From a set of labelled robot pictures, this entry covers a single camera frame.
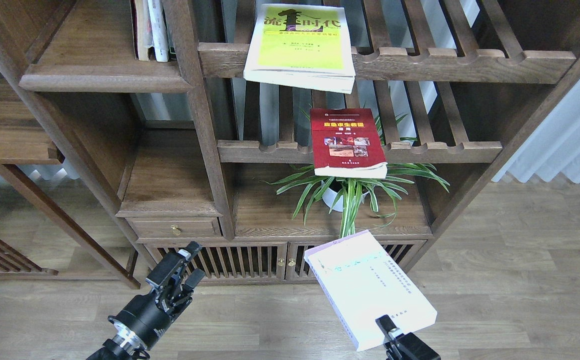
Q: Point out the upright white book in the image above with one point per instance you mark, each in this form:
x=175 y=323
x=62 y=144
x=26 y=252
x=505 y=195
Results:
x=159 y=31

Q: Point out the upright beige book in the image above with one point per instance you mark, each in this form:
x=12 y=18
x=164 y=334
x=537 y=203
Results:
x=142 y=29

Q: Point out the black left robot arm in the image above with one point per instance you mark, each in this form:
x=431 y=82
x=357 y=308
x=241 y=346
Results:
x=147 y=317

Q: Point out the white plant pot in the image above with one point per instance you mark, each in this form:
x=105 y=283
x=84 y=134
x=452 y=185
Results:
x=332 y=197

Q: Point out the upright dark green book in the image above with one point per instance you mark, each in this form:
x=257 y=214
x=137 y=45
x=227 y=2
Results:
x=171 y=45

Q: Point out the green spider plant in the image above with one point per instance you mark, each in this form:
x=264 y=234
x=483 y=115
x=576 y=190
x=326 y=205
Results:
x=392 y=185

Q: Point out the brass drawer knob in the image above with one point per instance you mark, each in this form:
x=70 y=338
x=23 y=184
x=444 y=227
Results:
x=176 y=230

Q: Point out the red cover book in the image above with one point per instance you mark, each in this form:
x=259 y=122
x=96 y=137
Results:
x=346 y=144

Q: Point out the yellow green cover book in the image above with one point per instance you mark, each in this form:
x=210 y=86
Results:
x=301 y=46

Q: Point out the dark wooden bookshelf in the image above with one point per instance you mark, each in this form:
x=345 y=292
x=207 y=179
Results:
x=177 y=143

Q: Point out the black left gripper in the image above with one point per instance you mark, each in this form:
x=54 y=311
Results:
x=147 y=317

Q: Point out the white lavender cover book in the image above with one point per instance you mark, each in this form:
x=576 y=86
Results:
x=363 y=283

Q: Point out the white pleated curtain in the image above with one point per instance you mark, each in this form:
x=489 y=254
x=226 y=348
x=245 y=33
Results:
x=553 y=148

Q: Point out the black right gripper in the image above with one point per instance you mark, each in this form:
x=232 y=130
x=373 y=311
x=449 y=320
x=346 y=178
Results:
x=403 y=346

